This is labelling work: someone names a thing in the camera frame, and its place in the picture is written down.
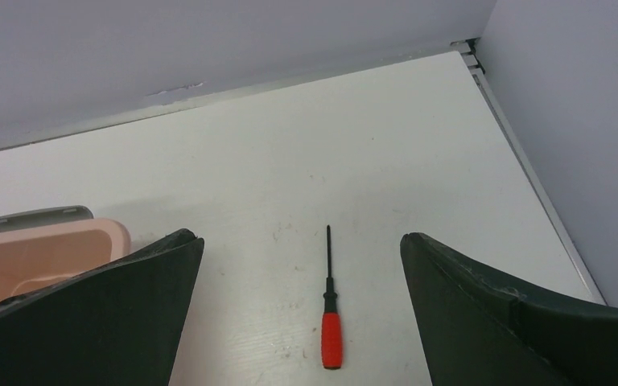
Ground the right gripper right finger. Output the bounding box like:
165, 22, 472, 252
400, 233, 618, 385

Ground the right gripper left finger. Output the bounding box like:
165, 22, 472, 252
0, 228, 204, 385

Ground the red handled screwdriver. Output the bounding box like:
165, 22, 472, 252
321, 225, 344, 370

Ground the pink plastic bin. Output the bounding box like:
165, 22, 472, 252
0, 205, 131, 302

